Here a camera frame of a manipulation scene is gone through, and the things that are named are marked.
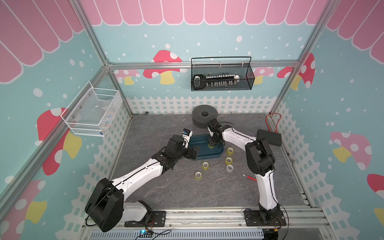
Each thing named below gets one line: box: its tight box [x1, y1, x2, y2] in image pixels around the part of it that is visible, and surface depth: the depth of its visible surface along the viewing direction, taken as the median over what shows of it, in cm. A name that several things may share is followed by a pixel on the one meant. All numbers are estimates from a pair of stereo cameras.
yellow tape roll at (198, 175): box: [195, 171, 203, 181], surface depth 90 cm
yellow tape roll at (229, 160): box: [225, 156, 234, 165], surface depth 96 cm
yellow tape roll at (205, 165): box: [202, 161, 210, 170], surface depth 94 cm
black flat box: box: [257, 129, 282, 147], surface depth 109 cm
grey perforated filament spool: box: [192, 104, 219, 129], surface depth 117 cm
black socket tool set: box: [192, 74, 240, 90], surface depth 91 cm
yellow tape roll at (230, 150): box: [227, 147, 234, 155], surface depth 99 cm
